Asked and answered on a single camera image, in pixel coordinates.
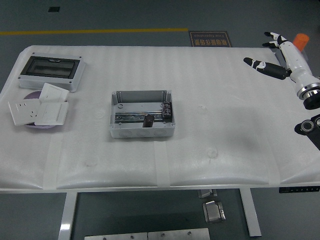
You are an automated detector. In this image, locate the grey distribution box dark window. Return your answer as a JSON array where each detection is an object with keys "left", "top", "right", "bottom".
[{"left": 17, "top": 52, "right": 87, "bottom": 93}]

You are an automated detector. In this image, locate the purple plate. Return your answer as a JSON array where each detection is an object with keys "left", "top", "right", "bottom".
[{"left": 23, "top": 91, "right": 61, "bottom": 130}]

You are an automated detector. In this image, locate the white switch panel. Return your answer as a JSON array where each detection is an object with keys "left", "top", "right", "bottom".
[
  {"left": 39, "top": 82, "right": 70, "bottom": 103},
  {"left": 34, "top": 101, "right": 69, "bottom": 126}
]

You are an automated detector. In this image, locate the white table leg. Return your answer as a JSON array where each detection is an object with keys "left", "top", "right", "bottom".
[
  {"left": 238, "top": 188, "right": 263, "bottom": 238},
  {"left": 57, "top": 192, "right": 79, "bottom": 240}
]

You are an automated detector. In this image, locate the white socket panel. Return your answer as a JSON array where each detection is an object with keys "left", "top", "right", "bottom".
[{"left": 8, "top": 99, "right": 42, "bottom": 126}]

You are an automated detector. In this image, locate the black table control panel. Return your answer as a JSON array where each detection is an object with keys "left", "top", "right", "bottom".
[{"left": 279, "top": 186, "right": 320, "bottom": 194}]

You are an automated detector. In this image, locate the open grey junction box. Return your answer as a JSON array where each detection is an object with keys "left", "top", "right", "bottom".
[{"left": 108, "top": 89, "right": 176, "bottom": 139}]

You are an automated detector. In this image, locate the grey foam block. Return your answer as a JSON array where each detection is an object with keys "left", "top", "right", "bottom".
[{"left": 274, "top": 47, "right": 310, "bottom": 68}]

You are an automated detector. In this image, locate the large silver metal block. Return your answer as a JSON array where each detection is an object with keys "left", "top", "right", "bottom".
[{"left": 202, "top": 199, "right": 227, "bottom": 224}]

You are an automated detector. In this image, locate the black floor sign orange text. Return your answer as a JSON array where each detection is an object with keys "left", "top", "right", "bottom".
[{"left": 188, "top": 31, "right": 233, "bottom": 48}]

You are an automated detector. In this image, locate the orange cylinder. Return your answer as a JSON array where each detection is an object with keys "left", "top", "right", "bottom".
[{"left": 292, "top": 33, "right": 310, "bottom": 52}]

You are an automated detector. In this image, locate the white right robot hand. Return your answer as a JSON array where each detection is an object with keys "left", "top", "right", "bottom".
[{"left": 243, "top": 31, "right": 320, "bottom": 93}]

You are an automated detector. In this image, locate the white foam mat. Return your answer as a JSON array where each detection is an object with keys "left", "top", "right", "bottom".
[{"left": 0, "top": 44, "right": 320, "bottom": 190}]

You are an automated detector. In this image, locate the metal mounting rail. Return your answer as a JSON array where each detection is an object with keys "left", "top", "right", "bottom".
[{"left": 114, "top": 111, "right": 171, "bottom": 124}]

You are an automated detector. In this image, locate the small silver metal block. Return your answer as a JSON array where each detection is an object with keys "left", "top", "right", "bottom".
[{"left": 197, "top": 189, "right": 218, "bottom": 199}]

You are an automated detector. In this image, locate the black battery with white print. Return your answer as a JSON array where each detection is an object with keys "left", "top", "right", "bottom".
[{"left": 162, "top": 100, "right": 173, "bottom": 118}]

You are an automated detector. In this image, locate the flat metal plate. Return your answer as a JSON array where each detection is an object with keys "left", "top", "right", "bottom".
[
  {"left": 147, "top": 227, "right": 210, "bottom": 240},
  {"left": 84, "top": 232, "right": 148, "bottom": 240}
]

